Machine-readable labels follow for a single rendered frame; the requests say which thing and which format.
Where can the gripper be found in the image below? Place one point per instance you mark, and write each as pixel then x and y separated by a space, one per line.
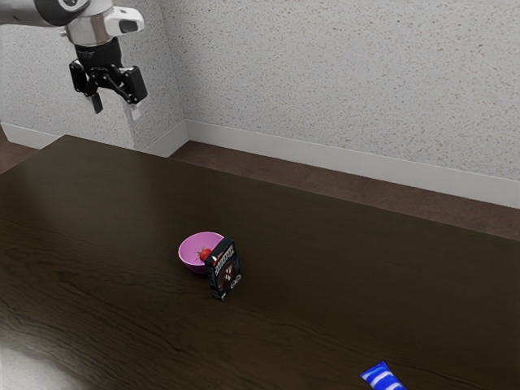
pixel 99 55

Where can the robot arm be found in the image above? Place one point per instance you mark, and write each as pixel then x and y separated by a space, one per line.
pixel 81 20

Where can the pink bowl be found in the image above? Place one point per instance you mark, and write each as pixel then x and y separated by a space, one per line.
pixel 193 252

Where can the red strawberry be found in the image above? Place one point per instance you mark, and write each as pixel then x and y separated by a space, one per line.
pixel 204 254

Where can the black printed carton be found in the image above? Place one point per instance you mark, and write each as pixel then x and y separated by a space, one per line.
pixel 223 270

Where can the blue white striped object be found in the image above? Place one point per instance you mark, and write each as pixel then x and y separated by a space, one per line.
pixel 382 378

